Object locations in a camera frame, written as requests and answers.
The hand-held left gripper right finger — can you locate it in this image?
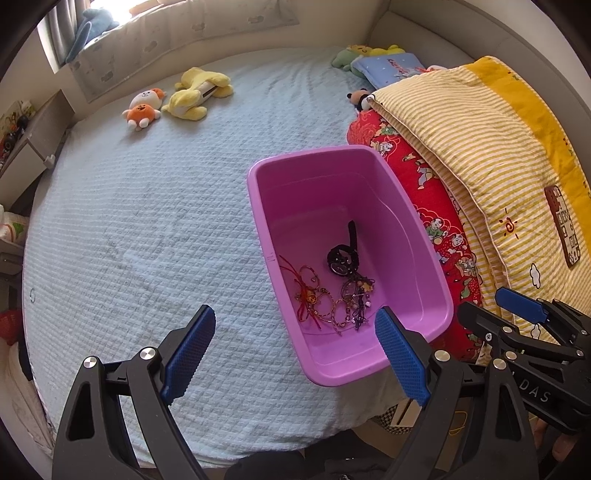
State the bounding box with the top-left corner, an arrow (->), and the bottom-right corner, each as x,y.
374,306 -> 541,480

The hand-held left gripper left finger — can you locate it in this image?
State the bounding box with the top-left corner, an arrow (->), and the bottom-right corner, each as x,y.
51,304 -> 218,480

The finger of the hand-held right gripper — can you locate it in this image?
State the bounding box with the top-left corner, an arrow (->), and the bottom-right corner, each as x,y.
496,287 -> 591,342
457,301 -> 568,361

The dark blue cord bracelet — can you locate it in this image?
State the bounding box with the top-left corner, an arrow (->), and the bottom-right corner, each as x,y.
353,295 -> 372,332

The orange braided bracelet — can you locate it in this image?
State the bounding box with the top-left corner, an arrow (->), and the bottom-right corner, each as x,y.
318,288 -> 349,335

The stone beaded bracelet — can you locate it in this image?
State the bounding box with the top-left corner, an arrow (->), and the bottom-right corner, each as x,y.
341,277 -> 370,305

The red string bracelet gold charm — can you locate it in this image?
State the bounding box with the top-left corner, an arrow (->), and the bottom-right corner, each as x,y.
295,281 -> 324,330

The black wristwatch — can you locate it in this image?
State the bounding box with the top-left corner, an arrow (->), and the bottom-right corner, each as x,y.
327,220 -> 361,277

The thin red string bracelet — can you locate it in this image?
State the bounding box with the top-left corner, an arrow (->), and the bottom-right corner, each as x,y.
279,257 -> 319,289

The pink plastic basin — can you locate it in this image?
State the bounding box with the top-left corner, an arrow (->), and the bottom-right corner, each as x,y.
247,145 -> 455,387

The person's right hand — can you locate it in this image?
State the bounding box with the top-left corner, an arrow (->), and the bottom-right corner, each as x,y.
531,413 -> 587,478

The checkered bag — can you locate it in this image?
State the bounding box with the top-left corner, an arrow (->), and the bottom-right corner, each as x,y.
369,399 -> 428,435

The yellow striped quilt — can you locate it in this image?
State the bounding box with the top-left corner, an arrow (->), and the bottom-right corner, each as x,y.
369,55 -> 591,356

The red printed quilt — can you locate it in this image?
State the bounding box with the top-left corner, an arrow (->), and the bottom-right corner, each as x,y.
346,108 -> 492,361

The light blue quilted bedspread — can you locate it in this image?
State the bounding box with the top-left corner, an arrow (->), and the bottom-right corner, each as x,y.
22,46 -> 444,462

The white crumpled cloth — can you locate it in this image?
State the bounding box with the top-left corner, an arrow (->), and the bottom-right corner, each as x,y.
0,342 -> 54,457

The red round object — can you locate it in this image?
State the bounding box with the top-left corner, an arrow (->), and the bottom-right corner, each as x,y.
0,309 -> 24,344

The grey chair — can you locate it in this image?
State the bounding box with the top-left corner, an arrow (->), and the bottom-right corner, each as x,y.
0,251 -> 24,287

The printed white plastic bag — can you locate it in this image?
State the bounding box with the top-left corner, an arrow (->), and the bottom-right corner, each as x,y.
0,205 -> 28,245

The orange white plush toy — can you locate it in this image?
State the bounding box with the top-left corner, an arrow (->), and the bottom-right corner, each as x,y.
121,88 -> 166,133

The panda plush toy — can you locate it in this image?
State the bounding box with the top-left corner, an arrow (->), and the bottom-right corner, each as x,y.
347,89 -> 377,112

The yellow plush toy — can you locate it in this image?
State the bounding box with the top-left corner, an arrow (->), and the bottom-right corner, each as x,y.
161,67 -> 234,121

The white bedside cabinet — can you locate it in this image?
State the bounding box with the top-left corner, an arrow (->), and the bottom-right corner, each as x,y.
0,90 -> 75,195

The blue printed pillow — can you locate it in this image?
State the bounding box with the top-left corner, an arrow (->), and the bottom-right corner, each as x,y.
350,52 -> 428,90

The beige padded headboard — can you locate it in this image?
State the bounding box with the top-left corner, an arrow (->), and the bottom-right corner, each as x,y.
369,9 -> 555,84

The green plush toy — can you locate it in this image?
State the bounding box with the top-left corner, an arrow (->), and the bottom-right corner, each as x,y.
331,44 -> 407,72

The grey printed bed bumper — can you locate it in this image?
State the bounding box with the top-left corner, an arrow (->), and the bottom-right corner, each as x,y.
69,0 -> 301,102

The blue plush toy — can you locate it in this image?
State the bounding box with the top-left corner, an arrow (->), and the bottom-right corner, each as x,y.
65,8 -> 121,63

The grey curtain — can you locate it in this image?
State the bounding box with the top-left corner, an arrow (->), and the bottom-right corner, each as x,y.
44,0 -> 88,72

